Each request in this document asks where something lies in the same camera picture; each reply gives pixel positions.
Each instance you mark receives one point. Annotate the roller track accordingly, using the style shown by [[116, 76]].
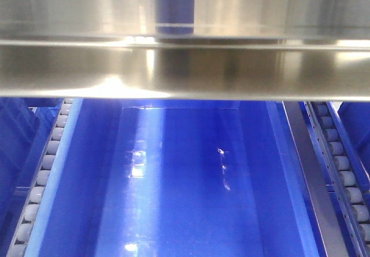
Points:
[[343, 170], [31, 130]]

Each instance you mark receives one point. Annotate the right roller track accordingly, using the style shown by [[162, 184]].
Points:
[[343, 170]]

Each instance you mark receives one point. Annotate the blue plastic bin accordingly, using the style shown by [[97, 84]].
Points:
[[174, 178]]

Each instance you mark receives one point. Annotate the left roller track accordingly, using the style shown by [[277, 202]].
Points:
[[31, 130]]

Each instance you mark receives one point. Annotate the steel shelf beam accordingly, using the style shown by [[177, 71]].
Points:
[[195, 49]]

